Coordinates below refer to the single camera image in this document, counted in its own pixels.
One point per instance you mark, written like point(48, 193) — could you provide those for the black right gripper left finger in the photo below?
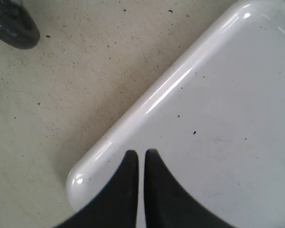
point(115, 206)

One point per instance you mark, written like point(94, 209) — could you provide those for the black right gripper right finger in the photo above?
point(167, 204)

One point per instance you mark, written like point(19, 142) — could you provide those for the white rectangular tray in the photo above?
point(217, 119)

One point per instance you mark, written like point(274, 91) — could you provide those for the black near weight plate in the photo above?
point(17, 27)

